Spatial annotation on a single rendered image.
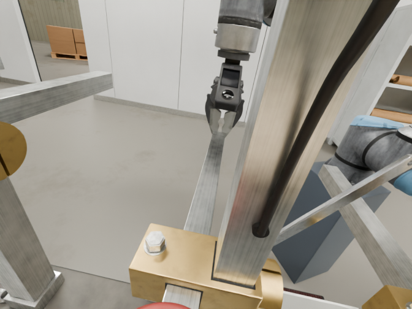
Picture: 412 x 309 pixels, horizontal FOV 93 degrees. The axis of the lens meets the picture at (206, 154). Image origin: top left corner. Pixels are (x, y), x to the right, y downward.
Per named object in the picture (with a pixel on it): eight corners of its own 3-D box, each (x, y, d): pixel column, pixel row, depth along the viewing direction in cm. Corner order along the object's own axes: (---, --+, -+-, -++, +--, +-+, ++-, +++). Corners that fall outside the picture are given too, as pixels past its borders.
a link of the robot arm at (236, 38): (262, 28, 36) (211, 21, 37) (255, 57, 39) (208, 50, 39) (259, 31, 44) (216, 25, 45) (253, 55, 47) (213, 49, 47)
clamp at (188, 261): (151, 250, 23) (150, 221, 21) (263, 275, 23) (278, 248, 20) (128, 304, 19) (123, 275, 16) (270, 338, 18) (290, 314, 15)
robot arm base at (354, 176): (312, 166, 91) (320, 147, 86) (340, 162, 98) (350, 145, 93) (349, 194, 76) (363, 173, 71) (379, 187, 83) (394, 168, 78)
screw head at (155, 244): (149, 233, 20) (148, 225, 19) (169, 238, 19) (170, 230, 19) (140, 253, 18) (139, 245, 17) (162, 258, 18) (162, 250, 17)
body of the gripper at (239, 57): (239, 103, 53) (250, 53, 47) (239, 113, 46) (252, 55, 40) (211, 98, 53) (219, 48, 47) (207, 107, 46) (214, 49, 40)
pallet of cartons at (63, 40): (57, 54, 635) (51, 24, 595) (103, 58, 681) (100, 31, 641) (48, 57, 560) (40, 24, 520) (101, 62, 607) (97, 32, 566)
